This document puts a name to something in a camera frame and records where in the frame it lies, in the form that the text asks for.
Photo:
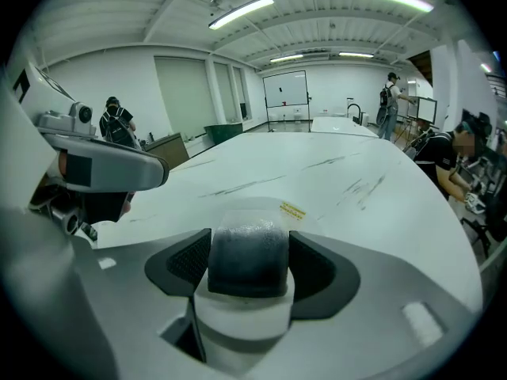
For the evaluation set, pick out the white marble table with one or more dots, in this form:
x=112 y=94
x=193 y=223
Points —
x=317 y=164

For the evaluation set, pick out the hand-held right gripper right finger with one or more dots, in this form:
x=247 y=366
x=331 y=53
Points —
x=376 y=311

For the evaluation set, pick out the white framed panel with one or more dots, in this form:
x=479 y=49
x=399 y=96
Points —
x=425 y=109

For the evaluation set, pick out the wooden cabinet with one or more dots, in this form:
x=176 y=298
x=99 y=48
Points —
x=168 y=150

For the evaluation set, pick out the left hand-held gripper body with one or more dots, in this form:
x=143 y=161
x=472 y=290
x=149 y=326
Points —
x=24 y=153

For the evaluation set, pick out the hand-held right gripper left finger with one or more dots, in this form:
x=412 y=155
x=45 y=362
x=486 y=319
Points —
x=119 y=311

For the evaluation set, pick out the plain white table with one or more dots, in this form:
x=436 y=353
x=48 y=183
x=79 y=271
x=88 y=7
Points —
x=340 y=127

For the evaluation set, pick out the dark green bin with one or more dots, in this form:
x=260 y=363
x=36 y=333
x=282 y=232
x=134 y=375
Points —
x=223 y=133

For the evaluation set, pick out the black curved stand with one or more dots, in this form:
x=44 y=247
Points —
x=357 y=118

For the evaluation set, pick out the black-framed rolling whiteboard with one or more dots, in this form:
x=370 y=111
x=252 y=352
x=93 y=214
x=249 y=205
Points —
x=285 y=89

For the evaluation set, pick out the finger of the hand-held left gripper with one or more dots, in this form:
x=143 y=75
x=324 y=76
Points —
x=119 y=168
x=105 y=206

